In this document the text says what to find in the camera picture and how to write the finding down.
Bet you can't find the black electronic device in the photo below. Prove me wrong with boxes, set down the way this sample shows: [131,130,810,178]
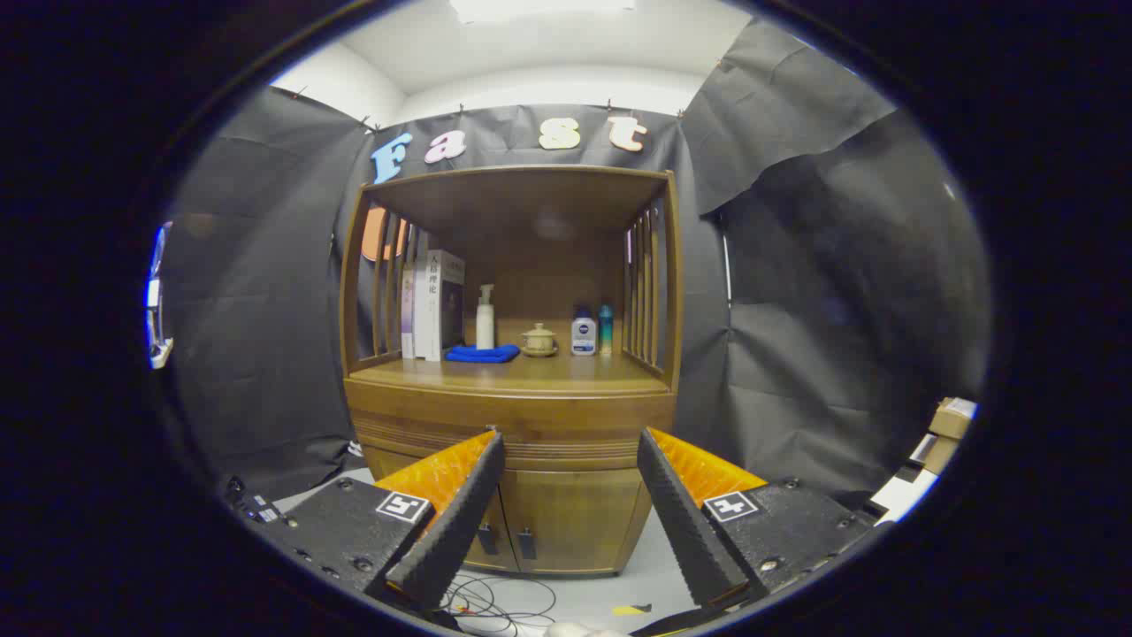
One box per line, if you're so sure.
[226,476,288,525]

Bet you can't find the blue folded cloth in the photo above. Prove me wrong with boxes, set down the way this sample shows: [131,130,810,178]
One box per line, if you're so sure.
[444,343,521,364]

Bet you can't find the wooden cabinet door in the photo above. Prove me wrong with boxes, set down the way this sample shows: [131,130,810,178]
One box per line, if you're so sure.
[363,445,520,573]
[500,467,655,578]

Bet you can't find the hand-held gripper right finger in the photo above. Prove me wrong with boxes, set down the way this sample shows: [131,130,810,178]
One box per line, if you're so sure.
[637,427,876,611]

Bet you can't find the wooden countertop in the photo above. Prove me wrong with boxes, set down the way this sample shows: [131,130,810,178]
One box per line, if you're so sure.
[349,318,670,396]

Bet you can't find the cardboard box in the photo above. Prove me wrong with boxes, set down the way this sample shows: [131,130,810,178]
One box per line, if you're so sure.
[927,397,978,441]

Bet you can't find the black floor cables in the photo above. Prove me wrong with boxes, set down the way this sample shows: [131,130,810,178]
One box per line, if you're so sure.
[440,573,558,636]

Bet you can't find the white book with dark cover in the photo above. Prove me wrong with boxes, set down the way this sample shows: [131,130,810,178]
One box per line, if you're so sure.
[425,249,466,362]

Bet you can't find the thin purple white book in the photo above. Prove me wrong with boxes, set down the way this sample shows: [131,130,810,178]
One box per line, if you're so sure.
[401,232,430,360]

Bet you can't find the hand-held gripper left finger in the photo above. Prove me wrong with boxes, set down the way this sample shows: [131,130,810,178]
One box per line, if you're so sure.
[256,430,507,611]

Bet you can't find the wooden cabinet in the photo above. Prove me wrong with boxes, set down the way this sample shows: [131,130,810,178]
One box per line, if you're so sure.
[339,165,684,578]

